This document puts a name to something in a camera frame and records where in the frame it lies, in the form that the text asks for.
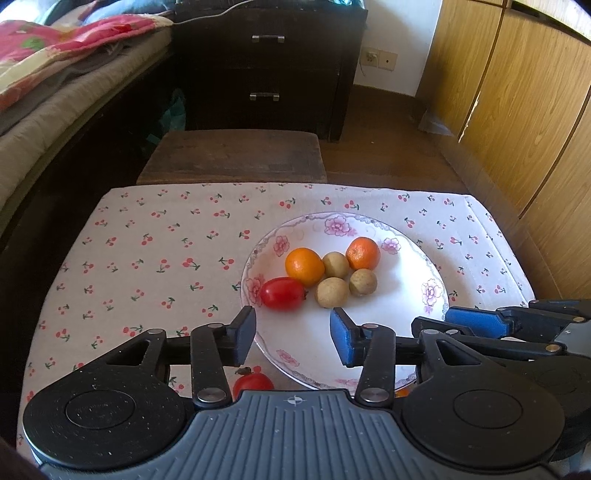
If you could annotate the bed with floral blanket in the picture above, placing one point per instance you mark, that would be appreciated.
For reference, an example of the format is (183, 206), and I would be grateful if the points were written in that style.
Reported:
(55, 124)
(92, 184)

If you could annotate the small orange tangerine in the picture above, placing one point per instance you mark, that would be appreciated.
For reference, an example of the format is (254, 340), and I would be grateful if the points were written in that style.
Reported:
(401, 393)

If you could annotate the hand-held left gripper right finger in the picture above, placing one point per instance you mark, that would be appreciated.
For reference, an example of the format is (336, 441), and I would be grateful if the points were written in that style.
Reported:
(344, 337)

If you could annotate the blue pillow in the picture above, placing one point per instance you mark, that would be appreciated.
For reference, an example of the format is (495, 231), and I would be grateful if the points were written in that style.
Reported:
(124, 10)

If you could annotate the dark wooden stool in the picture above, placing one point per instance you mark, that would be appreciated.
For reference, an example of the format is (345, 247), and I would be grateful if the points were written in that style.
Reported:
(231, 154)

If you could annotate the white floral bowl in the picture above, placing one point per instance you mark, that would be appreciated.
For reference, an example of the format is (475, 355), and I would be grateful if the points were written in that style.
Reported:
(392, 295)

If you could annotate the smooth round orange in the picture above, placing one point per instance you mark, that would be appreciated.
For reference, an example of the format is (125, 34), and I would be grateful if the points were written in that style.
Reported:
(304, 266)

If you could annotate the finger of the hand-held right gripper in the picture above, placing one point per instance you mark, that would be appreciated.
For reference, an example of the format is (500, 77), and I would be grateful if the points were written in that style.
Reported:
(508, 347)
(475, 321)

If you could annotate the beige wall socket plate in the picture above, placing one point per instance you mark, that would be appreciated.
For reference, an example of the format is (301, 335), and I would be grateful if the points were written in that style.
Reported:
(388, 60)
(371, 57)

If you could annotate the dark wooden nightstand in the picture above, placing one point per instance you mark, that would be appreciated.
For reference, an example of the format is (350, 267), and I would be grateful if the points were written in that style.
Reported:
(295, 69)

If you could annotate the grey blanket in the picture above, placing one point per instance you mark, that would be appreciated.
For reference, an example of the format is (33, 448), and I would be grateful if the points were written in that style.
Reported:
(115, 62)

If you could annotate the clear plastic bag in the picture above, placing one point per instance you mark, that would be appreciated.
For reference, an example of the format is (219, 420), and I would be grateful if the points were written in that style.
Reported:
(434, 122)

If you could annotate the light wooden wardrobe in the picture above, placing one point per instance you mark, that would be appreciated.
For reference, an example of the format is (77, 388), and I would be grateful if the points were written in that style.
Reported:
(517, 115)

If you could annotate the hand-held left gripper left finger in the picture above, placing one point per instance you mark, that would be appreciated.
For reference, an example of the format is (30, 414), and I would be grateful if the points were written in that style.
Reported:
(244, 337)

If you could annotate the floral quilt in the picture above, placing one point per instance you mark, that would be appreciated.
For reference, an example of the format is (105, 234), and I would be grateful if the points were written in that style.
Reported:
(60, 46)

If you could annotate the teal bag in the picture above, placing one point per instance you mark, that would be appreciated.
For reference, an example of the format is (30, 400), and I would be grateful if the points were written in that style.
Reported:
(171, 115)

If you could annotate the red cherry tomato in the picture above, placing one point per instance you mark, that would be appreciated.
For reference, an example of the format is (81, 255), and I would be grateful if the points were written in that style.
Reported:
(254, 385)
(282, 293)

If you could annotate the cherry print tablecloth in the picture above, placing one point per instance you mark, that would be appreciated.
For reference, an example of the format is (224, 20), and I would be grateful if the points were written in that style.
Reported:
(161, 240)

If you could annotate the brown longan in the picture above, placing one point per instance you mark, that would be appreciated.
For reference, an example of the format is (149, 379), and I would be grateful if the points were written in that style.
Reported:
(363, 282)
(335, 264)
(331, 291)

